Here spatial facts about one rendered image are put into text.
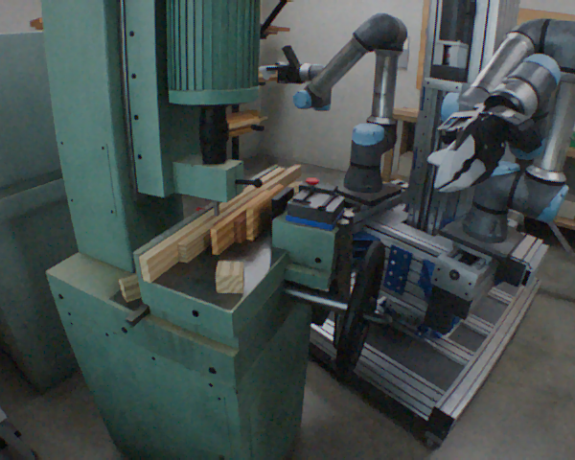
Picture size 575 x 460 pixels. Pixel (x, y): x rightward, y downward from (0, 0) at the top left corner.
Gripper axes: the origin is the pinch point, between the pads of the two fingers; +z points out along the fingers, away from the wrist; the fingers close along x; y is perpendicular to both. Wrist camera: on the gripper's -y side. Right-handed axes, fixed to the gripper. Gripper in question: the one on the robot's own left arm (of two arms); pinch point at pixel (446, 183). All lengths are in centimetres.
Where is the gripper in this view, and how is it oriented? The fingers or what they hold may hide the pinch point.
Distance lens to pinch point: 52.5
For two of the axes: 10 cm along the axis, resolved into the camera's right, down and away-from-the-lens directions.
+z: -7.4, 6.5, -1.8
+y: -3.7, -1.8, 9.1
